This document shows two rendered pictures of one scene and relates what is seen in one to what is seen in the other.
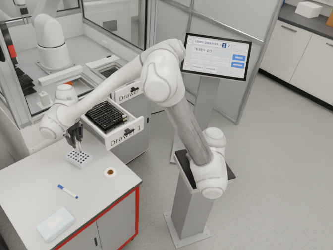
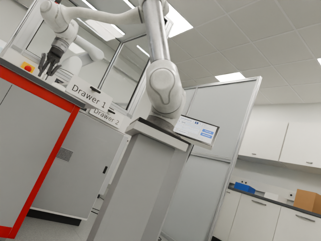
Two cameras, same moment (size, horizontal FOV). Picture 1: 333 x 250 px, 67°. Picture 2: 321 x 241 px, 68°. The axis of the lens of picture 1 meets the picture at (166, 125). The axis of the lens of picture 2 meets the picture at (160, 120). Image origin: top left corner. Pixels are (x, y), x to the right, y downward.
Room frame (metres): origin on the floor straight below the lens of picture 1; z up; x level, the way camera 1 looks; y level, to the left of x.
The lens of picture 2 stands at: (-0.20, -0.51, 0.54)
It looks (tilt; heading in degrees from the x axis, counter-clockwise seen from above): 14 degrees up; 12
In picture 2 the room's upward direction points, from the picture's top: 22 degrees clockwise
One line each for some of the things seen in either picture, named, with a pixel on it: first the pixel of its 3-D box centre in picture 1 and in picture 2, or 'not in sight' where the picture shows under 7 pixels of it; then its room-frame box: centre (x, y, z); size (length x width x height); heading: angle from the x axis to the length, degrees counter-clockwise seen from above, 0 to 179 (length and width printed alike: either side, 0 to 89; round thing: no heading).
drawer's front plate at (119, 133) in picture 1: (125, 132); (90, 94); (1.11, 0.25, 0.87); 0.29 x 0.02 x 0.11; 140
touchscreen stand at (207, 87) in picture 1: (202, 112); (165, 188); (1.87, -0.32, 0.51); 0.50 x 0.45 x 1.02; 176
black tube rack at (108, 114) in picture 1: (105, 117); not in sight; (1.24, 0.40, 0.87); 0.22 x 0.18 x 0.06; 50
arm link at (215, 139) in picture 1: (210, 146); (169, 103); (1.01, -0.26, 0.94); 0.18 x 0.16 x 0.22; 179
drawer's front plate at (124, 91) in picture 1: (131, 91); (107, 115); (1.56, 0.29, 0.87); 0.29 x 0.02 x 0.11; 140
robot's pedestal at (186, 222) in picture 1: (193, 199); (126, 205); (1.02, -0.25, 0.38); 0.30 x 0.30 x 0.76; 25
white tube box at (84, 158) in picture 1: (78, 157); not in sight; (0.95, 0.49, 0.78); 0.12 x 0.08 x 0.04; 65
